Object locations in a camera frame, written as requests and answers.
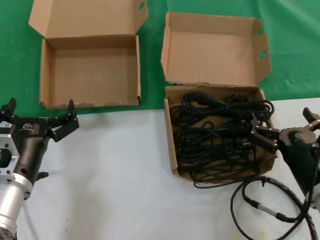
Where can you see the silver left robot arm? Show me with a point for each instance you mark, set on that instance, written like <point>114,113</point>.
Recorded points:
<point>12,200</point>

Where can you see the green table cloth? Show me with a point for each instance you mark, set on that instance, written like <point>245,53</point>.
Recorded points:
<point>20,62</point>

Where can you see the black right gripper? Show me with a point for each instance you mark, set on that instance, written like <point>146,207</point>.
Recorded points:
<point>297,150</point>

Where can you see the cardboard box with intact lid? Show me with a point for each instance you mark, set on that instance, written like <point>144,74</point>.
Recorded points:
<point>95,75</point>

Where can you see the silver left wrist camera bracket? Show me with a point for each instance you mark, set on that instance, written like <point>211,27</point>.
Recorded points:
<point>7,155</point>

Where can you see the cardboard box with torn lid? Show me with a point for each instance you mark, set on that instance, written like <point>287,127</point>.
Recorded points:
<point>212,55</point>

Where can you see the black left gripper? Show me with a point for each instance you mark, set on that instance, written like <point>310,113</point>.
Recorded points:
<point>30,140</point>

